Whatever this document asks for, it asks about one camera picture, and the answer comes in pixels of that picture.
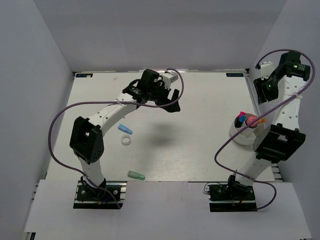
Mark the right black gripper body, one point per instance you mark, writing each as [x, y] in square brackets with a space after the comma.
[270, 87]

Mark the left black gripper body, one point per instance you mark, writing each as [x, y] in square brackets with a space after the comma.
[159, 95]

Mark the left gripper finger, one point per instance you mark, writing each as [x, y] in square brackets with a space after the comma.
[172, 106]
[175, 95]

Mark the pink capped clear tube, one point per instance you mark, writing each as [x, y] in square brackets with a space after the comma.
[250, 122]

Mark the pink black highlighter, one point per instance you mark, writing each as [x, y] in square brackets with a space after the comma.
[241, 114]

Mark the blue translucent cap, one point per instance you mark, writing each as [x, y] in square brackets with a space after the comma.
[125, 129]

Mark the green translucent cap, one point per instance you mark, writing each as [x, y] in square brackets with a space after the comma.
[135, 175]

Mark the orange clear marker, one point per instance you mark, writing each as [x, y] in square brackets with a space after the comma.
[262, 120]

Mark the blue black highlighter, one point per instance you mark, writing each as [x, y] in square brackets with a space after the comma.
[239, 121]

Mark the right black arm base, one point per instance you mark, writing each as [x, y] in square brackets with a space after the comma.
[230, 197]

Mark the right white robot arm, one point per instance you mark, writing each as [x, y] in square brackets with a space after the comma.
[278, 141]

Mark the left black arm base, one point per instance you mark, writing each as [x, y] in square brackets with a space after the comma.
[90, 198]

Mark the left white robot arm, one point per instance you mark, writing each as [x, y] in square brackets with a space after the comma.
[87, 133]

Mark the right corner label sticker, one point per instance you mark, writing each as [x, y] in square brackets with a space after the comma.
[234, 74]

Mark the corner label sticker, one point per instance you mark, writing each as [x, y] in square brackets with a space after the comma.
[83, 75]
[234, 74]

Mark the white round divided container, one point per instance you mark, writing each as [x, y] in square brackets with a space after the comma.
[248, 136]

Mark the left corner label sticker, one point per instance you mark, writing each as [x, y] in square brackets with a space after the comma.
[83, 75]

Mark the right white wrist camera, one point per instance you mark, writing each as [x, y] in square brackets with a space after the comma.
[266, 68]

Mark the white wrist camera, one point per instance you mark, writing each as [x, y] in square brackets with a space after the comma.
[169, 77]
[266, 68]

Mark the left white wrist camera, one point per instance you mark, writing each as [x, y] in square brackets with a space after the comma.
[169, 77]

